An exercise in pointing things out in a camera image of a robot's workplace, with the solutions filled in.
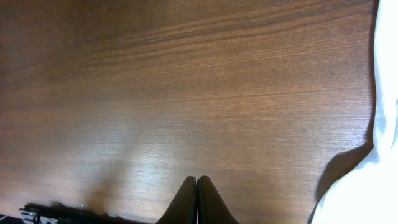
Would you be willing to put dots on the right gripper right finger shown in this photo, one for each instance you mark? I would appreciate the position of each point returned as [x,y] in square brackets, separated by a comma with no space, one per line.
[211,207]

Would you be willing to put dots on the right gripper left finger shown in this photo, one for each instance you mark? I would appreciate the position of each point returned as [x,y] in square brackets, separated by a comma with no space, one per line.
[183,207]

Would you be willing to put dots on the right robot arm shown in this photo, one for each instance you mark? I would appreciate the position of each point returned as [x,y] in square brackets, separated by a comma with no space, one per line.
[59,214]

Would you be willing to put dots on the white t-shirt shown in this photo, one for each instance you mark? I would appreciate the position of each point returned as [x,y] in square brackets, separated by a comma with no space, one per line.
[368,193]

